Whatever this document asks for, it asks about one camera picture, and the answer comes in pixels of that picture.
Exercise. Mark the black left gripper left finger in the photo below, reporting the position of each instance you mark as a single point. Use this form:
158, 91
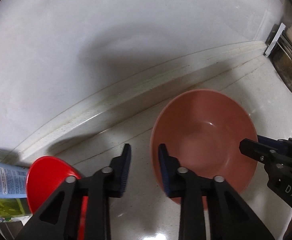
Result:
79, 208

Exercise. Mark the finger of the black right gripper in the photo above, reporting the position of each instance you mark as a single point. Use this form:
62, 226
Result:
261, 153
271, 142

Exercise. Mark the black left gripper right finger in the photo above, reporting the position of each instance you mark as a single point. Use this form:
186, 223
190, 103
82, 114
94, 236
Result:
210, 208

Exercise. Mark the red bowl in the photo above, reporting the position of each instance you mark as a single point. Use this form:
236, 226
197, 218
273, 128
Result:
44, 177

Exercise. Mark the pink bowl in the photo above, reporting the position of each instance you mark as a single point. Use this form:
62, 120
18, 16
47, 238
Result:
203, 128

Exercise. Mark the white metal kitchen rack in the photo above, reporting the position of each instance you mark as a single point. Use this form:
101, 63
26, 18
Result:
273, 42

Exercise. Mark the green dish soap bottle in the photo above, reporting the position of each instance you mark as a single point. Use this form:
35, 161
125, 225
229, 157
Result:
13, 209

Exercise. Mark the white blue pump bottle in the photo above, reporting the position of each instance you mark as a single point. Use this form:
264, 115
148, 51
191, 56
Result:
12, 181

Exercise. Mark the steel pot with handle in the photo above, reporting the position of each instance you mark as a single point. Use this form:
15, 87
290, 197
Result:
281, 58

